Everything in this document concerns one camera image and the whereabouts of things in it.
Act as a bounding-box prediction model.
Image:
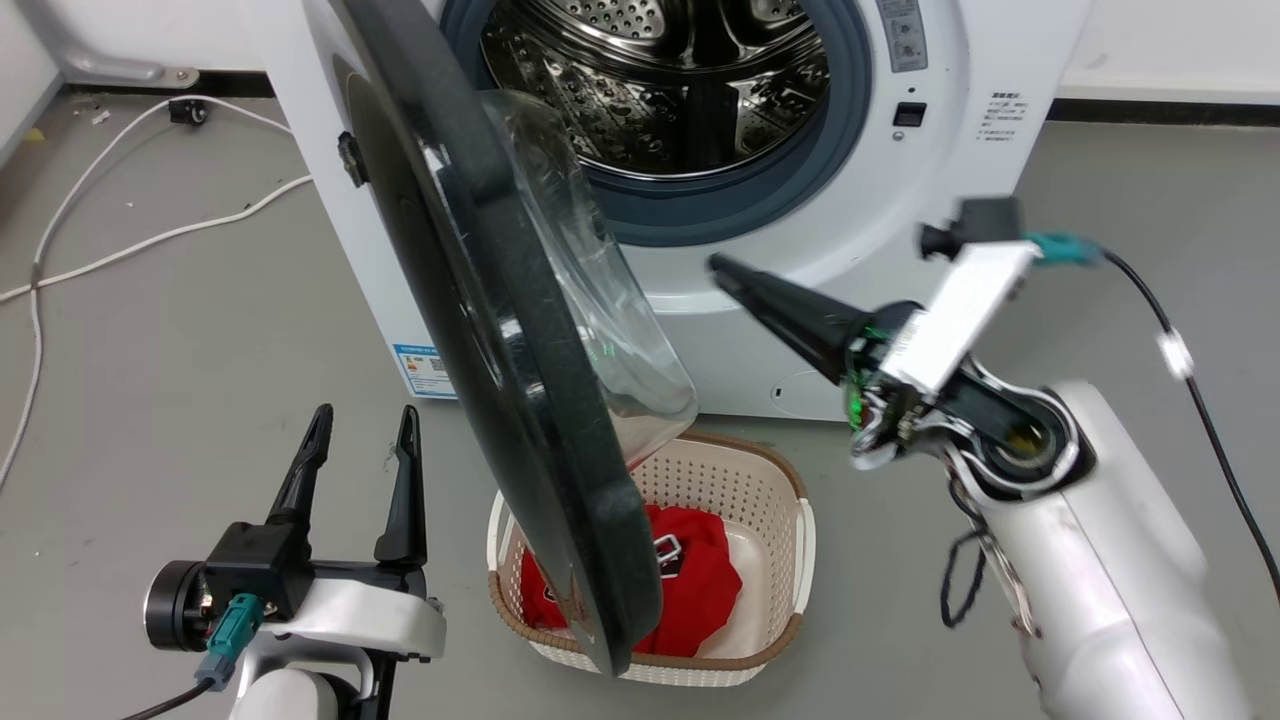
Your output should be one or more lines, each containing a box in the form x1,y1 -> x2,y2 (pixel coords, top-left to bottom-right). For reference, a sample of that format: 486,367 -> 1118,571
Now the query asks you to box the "grey-blue rubber door gasket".
440,0 -> 874,249

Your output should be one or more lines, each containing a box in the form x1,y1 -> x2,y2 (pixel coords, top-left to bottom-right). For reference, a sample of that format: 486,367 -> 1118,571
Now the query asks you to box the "teal plug of right cable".
1024,231 -> 1105,268

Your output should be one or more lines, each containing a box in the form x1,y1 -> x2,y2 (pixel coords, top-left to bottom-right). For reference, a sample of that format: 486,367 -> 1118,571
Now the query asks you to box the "teal plug of cable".
1024,231 -> 1105,268
194,592 -> 265,693

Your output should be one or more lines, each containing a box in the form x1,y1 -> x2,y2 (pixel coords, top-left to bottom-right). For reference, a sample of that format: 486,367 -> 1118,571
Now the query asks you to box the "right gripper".
707,253 -> 1013,472

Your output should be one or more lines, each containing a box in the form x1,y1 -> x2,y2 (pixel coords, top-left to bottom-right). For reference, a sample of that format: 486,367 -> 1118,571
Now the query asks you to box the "white front-load washing machine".
290,0 -> 1096,422

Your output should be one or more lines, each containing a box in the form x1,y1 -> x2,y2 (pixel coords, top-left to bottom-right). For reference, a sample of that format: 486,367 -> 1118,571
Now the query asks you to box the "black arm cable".
1098,248 -> 1280,606
120,678 -> 217,720

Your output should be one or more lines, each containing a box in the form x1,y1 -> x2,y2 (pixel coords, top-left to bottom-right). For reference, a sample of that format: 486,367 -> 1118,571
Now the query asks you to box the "beige perforated laundry basket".
486,432 -> 817,689

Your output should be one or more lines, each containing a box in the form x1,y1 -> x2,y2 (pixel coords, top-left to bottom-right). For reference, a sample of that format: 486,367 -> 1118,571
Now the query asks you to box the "teal plug of left cable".
194,592 -> 265,693

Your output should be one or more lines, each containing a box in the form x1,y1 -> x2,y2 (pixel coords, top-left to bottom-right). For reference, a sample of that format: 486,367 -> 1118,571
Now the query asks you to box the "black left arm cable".
120,678 -> 217,720

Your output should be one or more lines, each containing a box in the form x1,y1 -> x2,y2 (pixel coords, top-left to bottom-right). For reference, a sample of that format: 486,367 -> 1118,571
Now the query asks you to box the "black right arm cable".
1098,248 -> 1280,606

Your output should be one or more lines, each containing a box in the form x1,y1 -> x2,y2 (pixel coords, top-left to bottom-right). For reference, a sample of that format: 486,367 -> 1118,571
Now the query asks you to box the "black round glass washer door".
325,0 -> 700,678

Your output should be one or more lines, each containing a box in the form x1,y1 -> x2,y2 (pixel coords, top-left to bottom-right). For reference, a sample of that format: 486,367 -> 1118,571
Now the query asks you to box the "grey control label strip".
876,0 -> 930,74

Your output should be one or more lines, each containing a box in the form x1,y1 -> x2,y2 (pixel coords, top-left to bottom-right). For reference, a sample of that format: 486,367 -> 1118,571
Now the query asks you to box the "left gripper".
143,403 -> 448,683

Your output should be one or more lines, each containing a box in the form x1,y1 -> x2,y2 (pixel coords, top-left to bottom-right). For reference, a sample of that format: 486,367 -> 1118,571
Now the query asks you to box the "blue white energy label sticker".
392,343 -> 458,401

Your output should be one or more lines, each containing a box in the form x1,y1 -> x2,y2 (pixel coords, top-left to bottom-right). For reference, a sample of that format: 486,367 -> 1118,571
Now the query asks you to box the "white floor cable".
0,95 -> 295,493
0,176 -> 314,305

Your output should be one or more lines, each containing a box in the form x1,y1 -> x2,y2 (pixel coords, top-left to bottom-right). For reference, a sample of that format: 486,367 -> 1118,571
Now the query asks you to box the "stainless steel washer drum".
479,0 -> 832,182

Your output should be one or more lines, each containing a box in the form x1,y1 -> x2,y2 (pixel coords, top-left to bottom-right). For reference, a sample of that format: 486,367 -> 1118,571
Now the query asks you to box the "red garment with print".
519,504 -> 744,659

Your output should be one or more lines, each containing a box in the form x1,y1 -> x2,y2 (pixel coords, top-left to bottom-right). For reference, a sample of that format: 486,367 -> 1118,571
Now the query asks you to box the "white curved furniture base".
14,0 -> 203,90

